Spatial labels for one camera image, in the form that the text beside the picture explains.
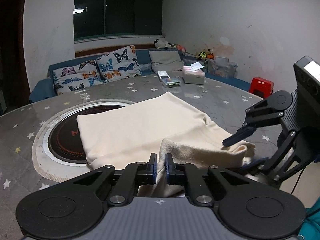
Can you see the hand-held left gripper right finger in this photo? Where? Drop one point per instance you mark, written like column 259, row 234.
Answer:
column 168, row 171

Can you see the green card stack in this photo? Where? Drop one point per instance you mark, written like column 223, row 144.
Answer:
column 171, row 82

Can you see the white remote control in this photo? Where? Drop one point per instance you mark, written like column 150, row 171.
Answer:
column 163, row 75

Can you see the grey pillow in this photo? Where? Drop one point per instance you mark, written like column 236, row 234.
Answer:
column 165, row 60

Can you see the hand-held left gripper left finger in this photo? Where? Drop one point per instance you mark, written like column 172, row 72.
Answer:
column 155, row 171

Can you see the clear plastic storage bin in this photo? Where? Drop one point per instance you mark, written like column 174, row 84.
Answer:
column 222, row 67

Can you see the dark window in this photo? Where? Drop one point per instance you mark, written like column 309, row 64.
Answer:
column 120, row 15

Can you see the black and white plush toy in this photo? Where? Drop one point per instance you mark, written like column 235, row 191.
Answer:
column 161, row 44

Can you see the dark wooden door frame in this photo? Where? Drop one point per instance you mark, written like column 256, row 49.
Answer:
column 12, row 55

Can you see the teal clothing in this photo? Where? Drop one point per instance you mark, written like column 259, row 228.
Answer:
column 312, row 225

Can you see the cream garment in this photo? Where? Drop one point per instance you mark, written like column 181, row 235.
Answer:
column 140, row 130

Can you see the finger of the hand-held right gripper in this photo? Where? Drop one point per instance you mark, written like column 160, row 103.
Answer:
column 237, row 137
column 285, row 147

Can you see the white tissue box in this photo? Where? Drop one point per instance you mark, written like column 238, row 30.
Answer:
column 193, row 76

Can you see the square butterfly print pillow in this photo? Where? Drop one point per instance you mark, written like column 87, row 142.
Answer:
column 118, row 63

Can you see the round black cooktop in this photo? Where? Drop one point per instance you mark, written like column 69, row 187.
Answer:
column 65, row 137

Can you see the red plastic stool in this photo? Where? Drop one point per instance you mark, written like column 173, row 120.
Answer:
column 261, row 86

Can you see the wide butterfly print pillow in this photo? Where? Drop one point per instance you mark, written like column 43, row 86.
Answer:
column 75, row 78

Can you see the blue sofa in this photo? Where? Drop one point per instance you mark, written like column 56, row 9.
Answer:
column 41, row 90

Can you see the orange yellow toy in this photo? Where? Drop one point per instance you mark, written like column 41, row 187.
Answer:
column 205, row 54

